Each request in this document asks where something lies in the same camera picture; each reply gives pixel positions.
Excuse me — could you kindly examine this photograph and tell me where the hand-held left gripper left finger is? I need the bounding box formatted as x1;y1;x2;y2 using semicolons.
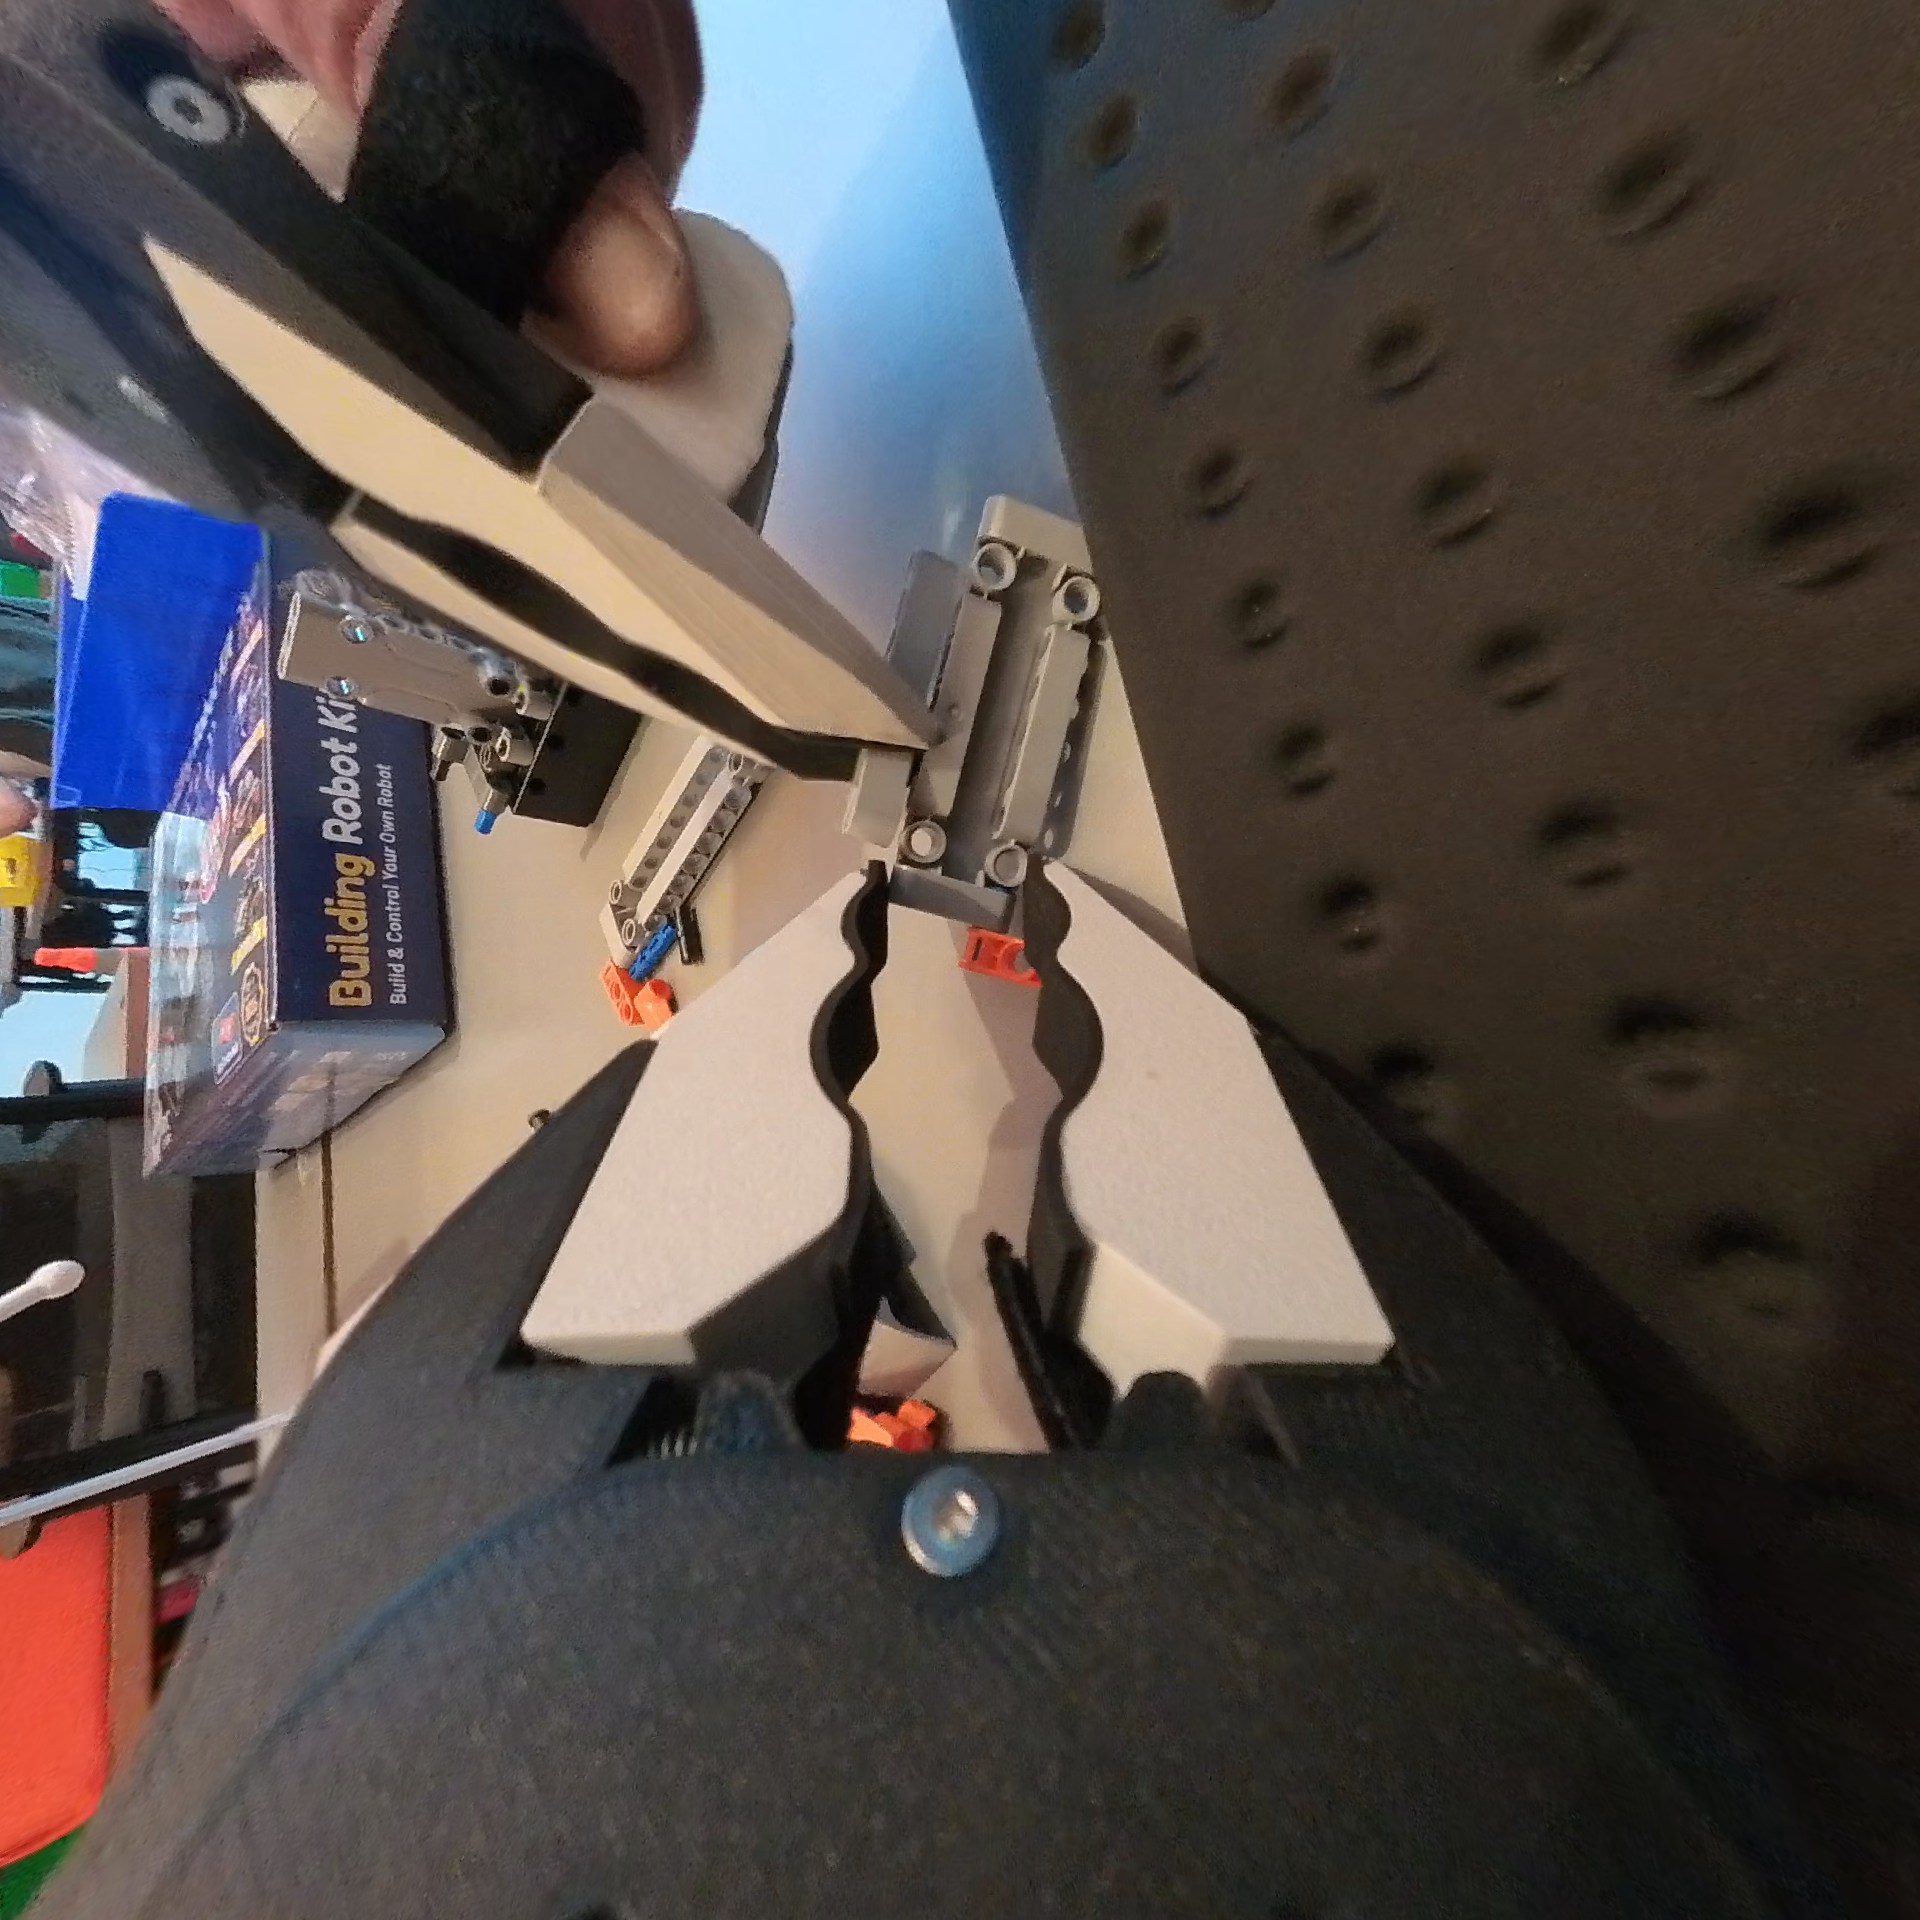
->
520;861;963;1397

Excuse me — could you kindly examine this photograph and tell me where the blue robot kit box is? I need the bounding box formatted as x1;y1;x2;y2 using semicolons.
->
143;525;455;1179

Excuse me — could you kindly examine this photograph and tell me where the black dimpled pad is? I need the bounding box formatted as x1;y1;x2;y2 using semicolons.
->
945;0;1920;1696

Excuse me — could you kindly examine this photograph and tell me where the person's right hand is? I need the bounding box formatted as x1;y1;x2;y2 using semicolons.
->
158;0;708;377

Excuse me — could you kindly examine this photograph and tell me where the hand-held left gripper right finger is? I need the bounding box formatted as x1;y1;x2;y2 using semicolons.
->
982;857;1397;1449

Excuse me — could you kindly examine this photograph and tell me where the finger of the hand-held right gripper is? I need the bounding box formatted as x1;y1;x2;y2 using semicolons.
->
331;495;860;781
150;240;939;748

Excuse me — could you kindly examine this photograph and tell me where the light grey rectangular frame piece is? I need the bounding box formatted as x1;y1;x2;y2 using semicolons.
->
605;743;771;964
847;495;1115;924

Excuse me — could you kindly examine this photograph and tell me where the black and grey block model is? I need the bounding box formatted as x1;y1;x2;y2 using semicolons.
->
274;567;644;830

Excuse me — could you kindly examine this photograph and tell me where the blue storage bin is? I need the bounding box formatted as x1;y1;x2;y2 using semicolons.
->
52;491;270;811

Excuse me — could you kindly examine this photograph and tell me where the clear plastic bag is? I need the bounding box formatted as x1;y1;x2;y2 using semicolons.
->
0;405;108;578

